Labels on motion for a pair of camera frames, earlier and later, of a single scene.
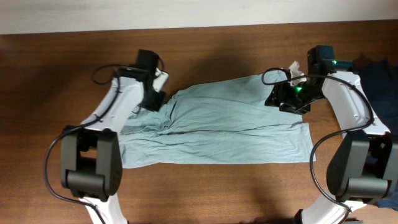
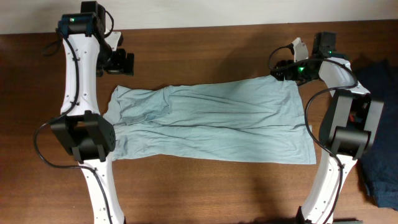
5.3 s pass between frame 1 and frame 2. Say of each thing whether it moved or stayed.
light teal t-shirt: stayed
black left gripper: moved
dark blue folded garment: stayed
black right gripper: moved
